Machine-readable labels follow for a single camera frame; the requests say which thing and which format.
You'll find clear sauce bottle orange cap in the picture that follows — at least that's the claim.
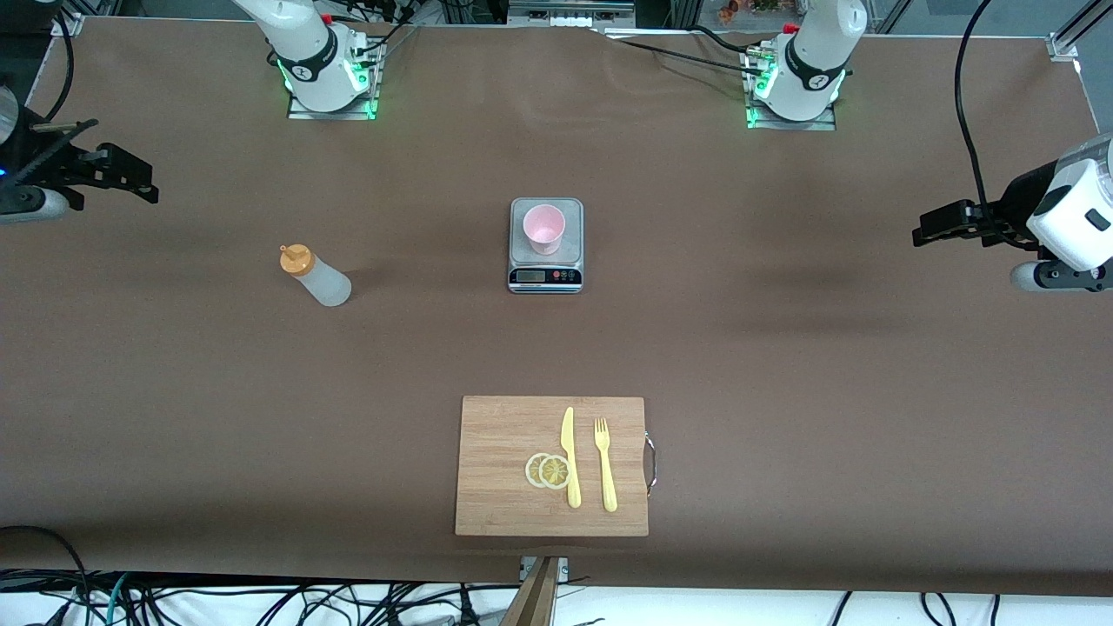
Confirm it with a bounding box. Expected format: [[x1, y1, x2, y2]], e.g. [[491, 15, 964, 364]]
[[279, 244, 353, 308]]

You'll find wooden cutting board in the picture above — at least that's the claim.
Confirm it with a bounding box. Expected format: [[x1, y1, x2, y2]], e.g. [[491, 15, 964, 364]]
[[455, 396, 657, 537]]

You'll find silver kitchen scale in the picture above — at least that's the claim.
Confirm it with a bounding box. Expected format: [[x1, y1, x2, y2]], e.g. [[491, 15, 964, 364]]
[[508, 197, 584, 295]]

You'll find yellow plastic fork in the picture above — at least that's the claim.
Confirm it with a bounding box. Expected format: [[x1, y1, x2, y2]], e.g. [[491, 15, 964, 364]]
[[594, 418, 618, 513]]

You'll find wooden post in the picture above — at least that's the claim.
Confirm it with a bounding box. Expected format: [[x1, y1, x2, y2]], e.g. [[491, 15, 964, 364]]
[[502, 556, 562, 626]]

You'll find white power strip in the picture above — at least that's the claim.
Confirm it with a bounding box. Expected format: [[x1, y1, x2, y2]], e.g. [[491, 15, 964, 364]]
[[509, 0, 636, 29]]

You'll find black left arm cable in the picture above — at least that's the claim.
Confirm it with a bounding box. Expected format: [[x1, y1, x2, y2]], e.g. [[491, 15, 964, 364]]
[[953, 0, 994, 218]]

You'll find metal table bracket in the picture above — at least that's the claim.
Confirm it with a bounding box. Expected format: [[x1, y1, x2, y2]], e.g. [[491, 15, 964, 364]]
[[519, 556, 570, 585]]

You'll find black base cable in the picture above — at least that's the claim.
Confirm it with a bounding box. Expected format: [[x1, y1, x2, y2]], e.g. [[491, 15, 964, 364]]
[[596, 33, 766, 79], [685, 23, 762, 57]]

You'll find pink cup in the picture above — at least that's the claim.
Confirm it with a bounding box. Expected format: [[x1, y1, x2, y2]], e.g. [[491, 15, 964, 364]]
[[523, 204, 567, 256]]

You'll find yellow plastic knife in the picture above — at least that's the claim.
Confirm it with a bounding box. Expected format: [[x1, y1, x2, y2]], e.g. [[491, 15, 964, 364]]
[[561, 406, 582, 509]]

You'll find teal floor cable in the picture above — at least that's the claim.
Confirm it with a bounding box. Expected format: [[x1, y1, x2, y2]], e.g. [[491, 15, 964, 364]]
[[103, 572, 131, 626]]

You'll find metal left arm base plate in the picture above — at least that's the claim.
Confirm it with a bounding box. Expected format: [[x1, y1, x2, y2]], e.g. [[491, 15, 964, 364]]
[[743, 48, 838, 131]]

